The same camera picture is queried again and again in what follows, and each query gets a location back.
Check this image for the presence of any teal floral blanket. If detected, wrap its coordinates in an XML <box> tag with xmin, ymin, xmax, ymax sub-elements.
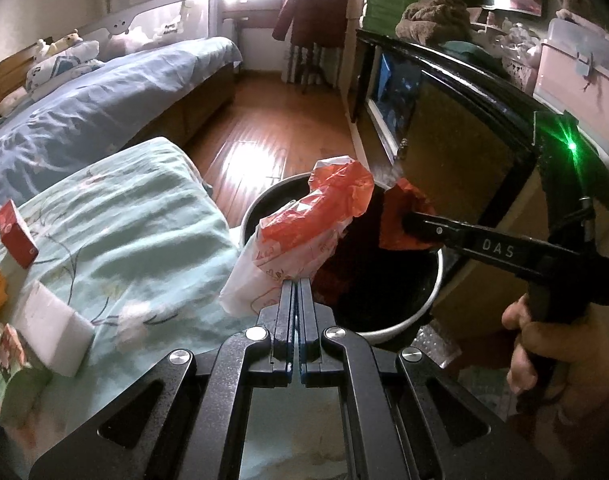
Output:
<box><xmin>0</xmin><ymin>137</ymin><xmax>285</xmax><ymax>480</ymax></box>

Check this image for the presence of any brown fluffy towel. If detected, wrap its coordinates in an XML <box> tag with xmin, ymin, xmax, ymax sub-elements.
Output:
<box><xmin>395</xmin><ymin>0</ymin><xmax>470</xmax><ymax>46</ymax></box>

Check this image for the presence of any radiator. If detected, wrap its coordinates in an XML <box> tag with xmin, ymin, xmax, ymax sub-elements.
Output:
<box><xmin>280</xmin><ymin>45</ymin><xmax>335</xmax><ymax>85</ymax></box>

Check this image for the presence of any white sponge block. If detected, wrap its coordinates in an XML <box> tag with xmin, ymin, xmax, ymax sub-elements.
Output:
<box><xmin>12</xmin><ymin>280</ymin><xmax>96</xmax><ymax>377</ymax></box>

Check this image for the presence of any dark red coat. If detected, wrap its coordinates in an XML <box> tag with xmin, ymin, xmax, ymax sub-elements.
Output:
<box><xmin>272</xmin><ymin>0</ymin><xmax>348</xmax><ymax>51</ymax></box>

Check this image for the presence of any stack of green boxes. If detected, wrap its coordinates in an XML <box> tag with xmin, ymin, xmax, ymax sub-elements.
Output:
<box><xmin>362</xmin><ymin>0</ymin><xmax>420</xmax><ymax>28</ymax></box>

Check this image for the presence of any pink storage box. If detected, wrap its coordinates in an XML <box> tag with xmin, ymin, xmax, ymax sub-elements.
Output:
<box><xmin>532</xmin><ymin>17</ymin><xmax>609</xmax><ymax>126</ymax></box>

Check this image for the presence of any grey bed guard rail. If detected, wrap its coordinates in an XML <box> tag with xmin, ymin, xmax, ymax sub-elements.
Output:
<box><xmin>77</xmin><ymin>0</ymin><xmax>220</xmax><ymax>58</ymax></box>

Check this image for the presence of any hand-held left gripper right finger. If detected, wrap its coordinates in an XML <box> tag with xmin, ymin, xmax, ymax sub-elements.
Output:
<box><xmin>299</xmin><ymin>280</ymin><xmax>555</xmax><ymax>480</ymax></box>

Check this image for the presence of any white blue patterned pillow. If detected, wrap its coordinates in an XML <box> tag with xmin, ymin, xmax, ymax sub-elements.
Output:
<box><xmin>27</xmin><ymin>40</ymin><xmax>105</xmax><ymax>93</ymax></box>

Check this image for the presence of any floral green pink packet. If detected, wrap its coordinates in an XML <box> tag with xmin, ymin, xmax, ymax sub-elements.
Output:
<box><xmin>0</xmin><ymin>317</ymin><xmax>52</xmax><ymax>428</ymax></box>

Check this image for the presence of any person's right hand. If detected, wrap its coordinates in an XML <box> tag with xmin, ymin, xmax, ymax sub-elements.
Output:
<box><xmin>501</xmin><ymin>294</ymin><xmax>609</xmax><ymax>413</ymax></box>

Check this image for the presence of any black bin with white rim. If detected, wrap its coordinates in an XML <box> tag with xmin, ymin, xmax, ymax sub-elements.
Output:
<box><xmin>239</xmin><ymin>172</ymin><xmax>445</xmax><ymax>346</ymax></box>

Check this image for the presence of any black topped wooden cabinet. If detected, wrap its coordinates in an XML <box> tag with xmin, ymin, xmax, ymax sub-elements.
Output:
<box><xmin>355</xmin><ymin>27</ymin><xmax>585</xmax><ymax>331</ymax></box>

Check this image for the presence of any red and white plastic bag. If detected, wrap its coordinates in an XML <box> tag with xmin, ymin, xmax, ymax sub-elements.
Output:
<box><xmin>219</xmin><ymin>157</ymin><xmax>438</xmax><ymax>318</ymax></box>

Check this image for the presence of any pink plush toy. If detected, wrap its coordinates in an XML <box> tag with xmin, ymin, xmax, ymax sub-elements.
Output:
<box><xmin>107</xmin><ymin>27</ymin><xmax>150</xmax><ymax>56</ymax></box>

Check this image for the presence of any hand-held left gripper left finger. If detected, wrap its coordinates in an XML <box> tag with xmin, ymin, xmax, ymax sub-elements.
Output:
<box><xmin>29</xmin><ymin>280</ymin><xmax>299</xmax><ymax>480</ymax></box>

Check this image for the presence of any small yellow white plush toy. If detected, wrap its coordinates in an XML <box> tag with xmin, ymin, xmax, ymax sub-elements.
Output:
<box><xmin>34</xmin><ymin>32</ymin><xmax>82</xmax><ymax>56</ymax></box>

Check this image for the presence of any bed with blue quilt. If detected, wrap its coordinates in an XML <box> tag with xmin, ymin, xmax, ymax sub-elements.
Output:
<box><xmin>0</xmin><ymin>35</ymin><xmax>242</xmax><ymax>211</ymax></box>

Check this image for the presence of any small red box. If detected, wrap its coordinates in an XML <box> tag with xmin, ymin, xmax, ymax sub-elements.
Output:
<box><xmin>0</xmin><ymin>199</ymin><xmax>39</xmax><ymax>269</ymax></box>

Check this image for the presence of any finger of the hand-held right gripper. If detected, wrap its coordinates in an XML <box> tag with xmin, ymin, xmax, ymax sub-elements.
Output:
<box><xmin>401</xmin><ymin>211</ymin><xmax>551</xmax><ymax>272</ymax></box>

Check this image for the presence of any silver foil bubble bag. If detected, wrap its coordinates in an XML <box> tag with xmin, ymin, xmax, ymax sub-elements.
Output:
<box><xmin>385</xmin><ymin>322</ymin><xmax>468</xmax><ymax>376</ymax></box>

